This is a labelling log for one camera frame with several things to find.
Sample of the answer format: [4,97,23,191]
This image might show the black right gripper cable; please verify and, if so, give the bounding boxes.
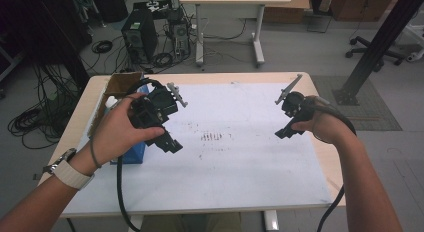
[309,95,357,232]

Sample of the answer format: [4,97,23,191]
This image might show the bundle of black cables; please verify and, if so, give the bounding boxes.
[6,63,83,150]

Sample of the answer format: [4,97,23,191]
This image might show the grey floor mat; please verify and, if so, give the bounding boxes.
[311,74,403,132]

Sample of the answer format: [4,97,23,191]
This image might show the brown wooden cabinet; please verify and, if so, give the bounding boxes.
[329,0,399,23]

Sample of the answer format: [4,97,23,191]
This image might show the light wooden table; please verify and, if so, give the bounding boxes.
[38,71,348,232]

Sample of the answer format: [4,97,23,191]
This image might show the silver wristwatch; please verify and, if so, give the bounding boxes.
[42,147,78,175]

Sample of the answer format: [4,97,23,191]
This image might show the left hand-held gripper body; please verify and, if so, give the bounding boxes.
[128,82,188,130]

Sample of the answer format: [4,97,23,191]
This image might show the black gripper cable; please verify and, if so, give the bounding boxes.
[309,95,357,232]
[116,78,165,232]

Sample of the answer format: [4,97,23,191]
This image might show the person's left hand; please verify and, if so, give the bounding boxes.
[78,92,166,166]

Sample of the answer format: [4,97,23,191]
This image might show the person's right hand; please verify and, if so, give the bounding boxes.
[291,95,357,146]

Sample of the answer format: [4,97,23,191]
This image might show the blue cardboard box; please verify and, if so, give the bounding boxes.
[87,71,149,165]

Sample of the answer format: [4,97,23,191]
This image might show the white wristband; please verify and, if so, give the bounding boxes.
[53,160,96,191]

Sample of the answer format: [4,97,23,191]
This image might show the white table mat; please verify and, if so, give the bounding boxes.
[61,82,333,216]

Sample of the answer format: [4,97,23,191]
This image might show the person's olive trousers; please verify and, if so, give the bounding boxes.
[139,211,246,232]

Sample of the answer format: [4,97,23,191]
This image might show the large black computer tower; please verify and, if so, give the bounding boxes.
[120,8,159,65]

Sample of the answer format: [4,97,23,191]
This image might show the small black computer tower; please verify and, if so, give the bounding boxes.
[167,10,192,58]

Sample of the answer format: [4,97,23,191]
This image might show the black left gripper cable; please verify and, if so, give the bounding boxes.
[116,78,165,232]

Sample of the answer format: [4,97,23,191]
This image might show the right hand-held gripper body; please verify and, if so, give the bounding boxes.
[274,73,315,127]

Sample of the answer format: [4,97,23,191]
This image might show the brown cardboard box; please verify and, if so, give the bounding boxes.
[263,0,313,25]

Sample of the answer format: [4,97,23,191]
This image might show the black metal stand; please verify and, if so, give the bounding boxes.
[333,0,424,106]

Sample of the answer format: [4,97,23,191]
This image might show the small black cable coil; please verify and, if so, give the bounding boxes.
[91,39,114,55]

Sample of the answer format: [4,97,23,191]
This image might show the black office chair base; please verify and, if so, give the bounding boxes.
[345,35,408,73]

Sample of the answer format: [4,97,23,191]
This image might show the grey hair tie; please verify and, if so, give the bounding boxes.
[89,138,103,169]

